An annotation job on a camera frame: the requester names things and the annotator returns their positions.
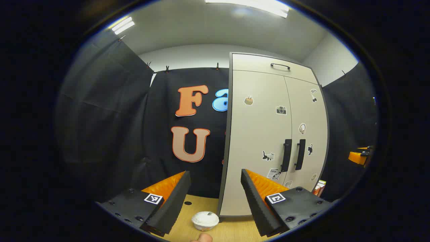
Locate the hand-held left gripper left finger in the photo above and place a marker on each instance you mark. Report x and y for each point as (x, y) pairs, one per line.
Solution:
(171, 205)

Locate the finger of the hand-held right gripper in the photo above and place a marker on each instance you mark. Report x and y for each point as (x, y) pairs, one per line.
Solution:
(356, 157)

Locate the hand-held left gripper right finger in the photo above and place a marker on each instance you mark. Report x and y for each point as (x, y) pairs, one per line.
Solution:
(257, 208)

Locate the headphone-sticker shoe cabinet door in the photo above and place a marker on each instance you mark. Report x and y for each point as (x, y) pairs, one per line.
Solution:
(314, 114)

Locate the camera-sticker shoe cabinet door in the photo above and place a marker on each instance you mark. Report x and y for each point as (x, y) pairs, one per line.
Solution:
(255, 134)

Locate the beige double-door shoe cabinet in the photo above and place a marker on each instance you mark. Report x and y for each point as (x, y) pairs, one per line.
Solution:
(229, 134)

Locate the beige cabinet drawer front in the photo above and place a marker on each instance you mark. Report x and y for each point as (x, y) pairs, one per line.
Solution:
(252, 62)

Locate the double tube ceiling light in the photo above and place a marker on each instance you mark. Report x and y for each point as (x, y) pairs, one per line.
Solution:
(123, 25)

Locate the white round bowl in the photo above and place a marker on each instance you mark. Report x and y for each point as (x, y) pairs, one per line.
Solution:
(205, 220)

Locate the yellow book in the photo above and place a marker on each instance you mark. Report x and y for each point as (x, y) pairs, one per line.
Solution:
(320, 188)

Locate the black backdrop cloth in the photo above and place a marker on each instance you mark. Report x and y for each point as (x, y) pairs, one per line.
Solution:
(111, 117)

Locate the wide ceiling light panel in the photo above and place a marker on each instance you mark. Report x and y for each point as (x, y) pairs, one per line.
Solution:
(255, 6)

